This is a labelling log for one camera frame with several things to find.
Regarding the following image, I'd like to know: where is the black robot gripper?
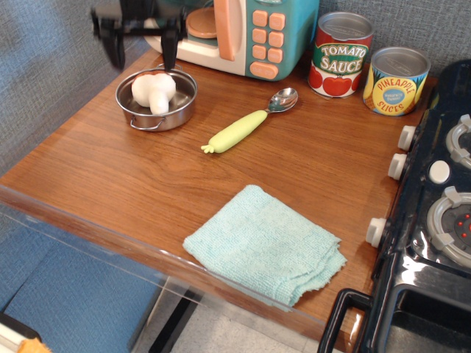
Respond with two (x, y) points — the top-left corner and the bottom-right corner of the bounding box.
(91, 1), (188, 72)

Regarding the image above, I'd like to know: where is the white plush mushroom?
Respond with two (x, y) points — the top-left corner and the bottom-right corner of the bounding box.
(131, 73), (177, 115)

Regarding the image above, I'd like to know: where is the light blue folded cloth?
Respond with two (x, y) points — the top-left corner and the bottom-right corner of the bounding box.
(183, 185), (347, 309)

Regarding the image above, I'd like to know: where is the small steel pan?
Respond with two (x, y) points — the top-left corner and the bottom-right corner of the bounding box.
(115, 65), (198, 132)

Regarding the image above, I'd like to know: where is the toy microwave teal and cream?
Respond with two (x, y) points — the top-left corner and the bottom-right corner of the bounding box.
(158, 1), (319, 82)

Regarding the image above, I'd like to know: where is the tomato sauce can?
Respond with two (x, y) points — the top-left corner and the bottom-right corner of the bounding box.
(308, 12), (374, 98)

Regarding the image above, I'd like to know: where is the pineapple slices can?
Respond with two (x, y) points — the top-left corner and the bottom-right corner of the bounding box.
(363, 46), (431, 117)

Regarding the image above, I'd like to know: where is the dark object bottom left corner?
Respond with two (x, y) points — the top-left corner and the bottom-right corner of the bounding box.
(1, 313), (51, 353)

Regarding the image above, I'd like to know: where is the black toy stove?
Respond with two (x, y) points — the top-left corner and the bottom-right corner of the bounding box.
(318, 60), (470, 352)

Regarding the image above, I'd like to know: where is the green handled metal spoon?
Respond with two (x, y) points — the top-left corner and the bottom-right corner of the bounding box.
(200, 88), (299, 154)

